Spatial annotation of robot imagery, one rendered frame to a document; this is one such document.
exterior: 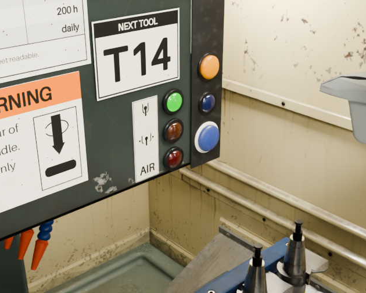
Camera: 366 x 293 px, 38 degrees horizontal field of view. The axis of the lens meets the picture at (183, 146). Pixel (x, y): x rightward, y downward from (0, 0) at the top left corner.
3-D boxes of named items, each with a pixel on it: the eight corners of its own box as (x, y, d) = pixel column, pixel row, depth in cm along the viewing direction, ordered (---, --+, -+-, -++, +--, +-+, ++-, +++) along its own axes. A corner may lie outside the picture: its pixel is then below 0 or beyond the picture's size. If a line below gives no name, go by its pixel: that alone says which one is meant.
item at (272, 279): (298, 290, 97) (299, 287, 96) (280, 304, 93) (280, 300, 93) (268, 272, 101) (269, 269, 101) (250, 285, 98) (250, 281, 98)
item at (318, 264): (334, 265, 103) (334, 262, 103) (318, 277, 100) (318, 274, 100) (304, 249, 108) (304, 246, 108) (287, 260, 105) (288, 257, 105)
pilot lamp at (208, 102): (216, 111, 58) (217, 92, 58) (201, 115, 57) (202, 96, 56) (212, 109, 59) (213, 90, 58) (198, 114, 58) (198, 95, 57)
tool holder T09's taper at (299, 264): (293, 257, 103) (296, 228, 100) (311, 269, 100) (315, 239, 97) (276, 266, 101) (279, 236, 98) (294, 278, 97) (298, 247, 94)
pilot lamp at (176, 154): (183, 165, 58) (183, 147, 57) (168, 172, 56) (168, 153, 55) (180, 164, 58) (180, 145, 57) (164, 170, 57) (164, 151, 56)
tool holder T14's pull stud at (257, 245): (255, 258, 92) (256, 240, 90) (264, 261, 91) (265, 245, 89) (250, 263, 90) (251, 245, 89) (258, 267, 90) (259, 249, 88)
